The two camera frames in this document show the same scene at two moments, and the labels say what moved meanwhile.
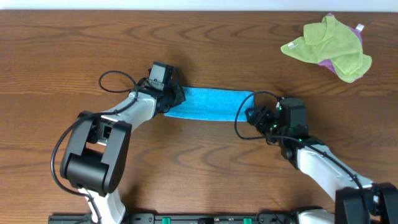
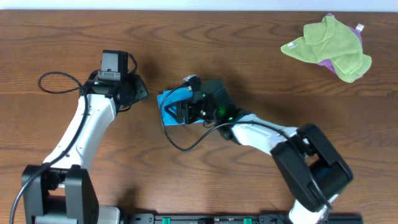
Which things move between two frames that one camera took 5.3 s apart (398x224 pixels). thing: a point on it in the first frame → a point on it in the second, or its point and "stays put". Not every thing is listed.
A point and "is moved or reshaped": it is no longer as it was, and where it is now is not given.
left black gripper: (173, 97) → (138, 88)
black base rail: (182, 218) stays put
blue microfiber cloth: (221, 104) is moved or reshaped
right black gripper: (259, 117) → (181, 109)
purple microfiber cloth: (328, 63) stays put
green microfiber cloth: (331, 40) stays put
